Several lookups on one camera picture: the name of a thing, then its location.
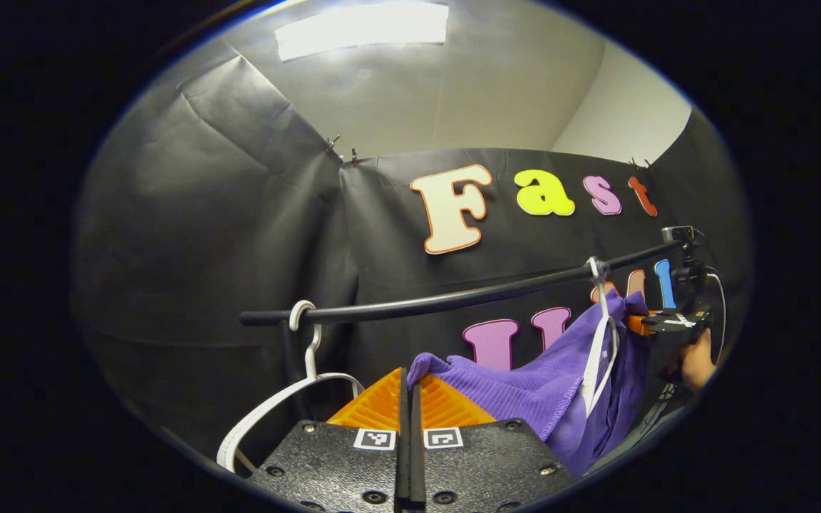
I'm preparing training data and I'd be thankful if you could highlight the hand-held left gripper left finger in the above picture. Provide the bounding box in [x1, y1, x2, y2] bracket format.
[250, 367, 412, 513]

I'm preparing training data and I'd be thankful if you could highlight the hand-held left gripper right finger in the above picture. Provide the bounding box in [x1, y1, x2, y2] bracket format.
[410, 373, 576, 513]

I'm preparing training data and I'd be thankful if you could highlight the white hanger with taped hook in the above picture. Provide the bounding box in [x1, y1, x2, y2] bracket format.
[581, 256, 620, 418]

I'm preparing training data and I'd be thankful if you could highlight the purple ribbed shirt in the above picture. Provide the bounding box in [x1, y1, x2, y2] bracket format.
[407, 289, 657, 478]

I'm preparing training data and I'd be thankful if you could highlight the white plastic hanger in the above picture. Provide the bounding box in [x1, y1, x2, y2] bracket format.
[216, 299, 366, 475]

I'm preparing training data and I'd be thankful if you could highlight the black clothes rack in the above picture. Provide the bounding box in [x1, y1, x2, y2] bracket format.
[239, 241, 683, 428]

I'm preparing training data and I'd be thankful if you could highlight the black backdrop cloth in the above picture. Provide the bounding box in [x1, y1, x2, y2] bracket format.
[72, 43, 753, 464]

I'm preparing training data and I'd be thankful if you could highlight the ceiling light panel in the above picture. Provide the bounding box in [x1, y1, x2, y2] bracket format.
[275, 2, 450, 62]

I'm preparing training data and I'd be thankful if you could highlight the black cable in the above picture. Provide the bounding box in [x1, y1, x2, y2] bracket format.
[704, 269, 728, 366]

